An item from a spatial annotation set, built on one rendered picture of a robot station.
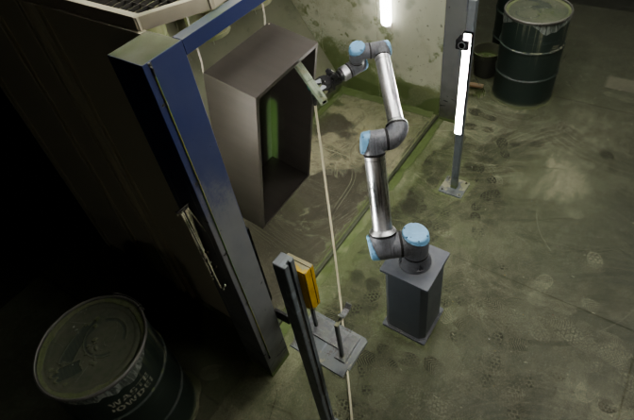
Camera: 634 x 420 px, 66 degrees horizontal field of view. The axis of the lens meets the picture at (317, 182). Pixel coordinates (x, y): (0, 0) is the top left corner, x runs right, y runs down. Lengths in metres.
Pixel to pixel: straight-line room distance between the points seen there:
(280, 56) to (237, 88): 0.36
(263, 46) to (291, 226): 1.64
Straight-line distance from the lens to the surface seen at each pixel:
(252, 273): 2.58
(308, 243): 3.86
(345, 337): 2.54
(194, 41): 1.82
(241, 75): 2.71
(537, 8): 5.03
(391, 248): 2.74
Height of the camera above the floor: 3.04
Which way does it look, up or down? 44 degrees down
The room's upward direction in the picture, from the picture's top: 10 degrees counter-clockwise
